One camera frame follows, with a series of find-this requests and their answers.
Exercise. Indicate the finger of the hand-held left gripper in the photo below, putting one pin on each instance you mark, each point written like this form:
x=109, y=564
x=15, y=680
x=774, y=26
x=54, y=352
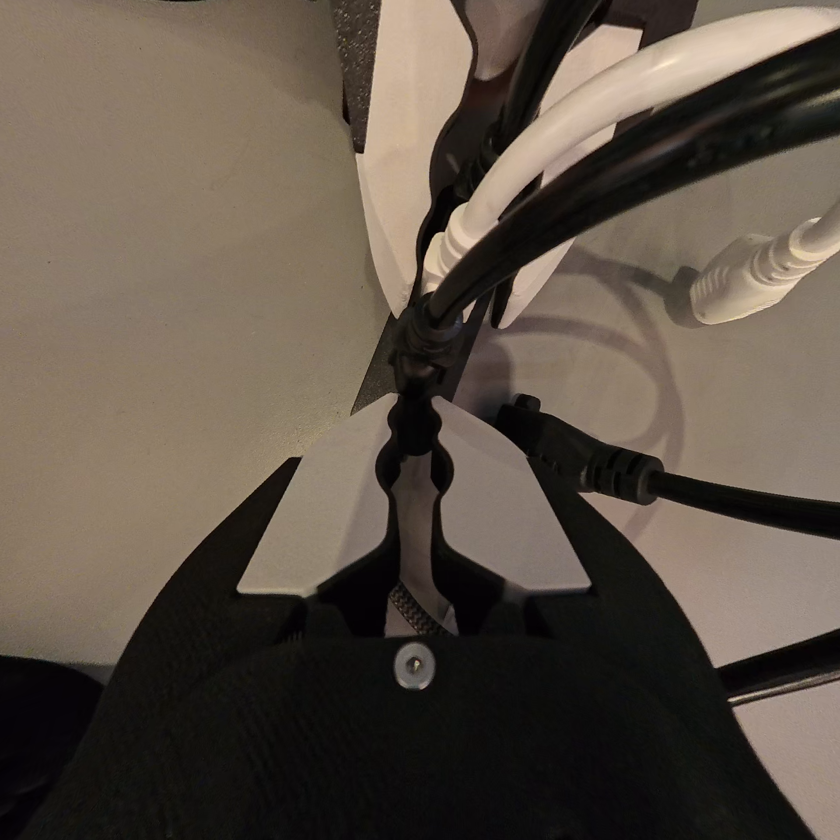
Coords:
x=400, y=131
x=525, y=305

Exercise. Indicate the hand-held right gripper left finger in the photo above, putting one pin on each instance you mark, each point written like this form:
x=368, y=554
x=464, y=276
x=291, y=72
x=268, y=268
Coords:
x=328, y=518

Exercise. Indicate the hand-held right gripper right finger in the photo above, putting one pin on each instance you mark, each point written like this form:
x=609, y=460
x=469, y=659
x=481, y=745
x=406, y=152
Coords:
x=505, y=518

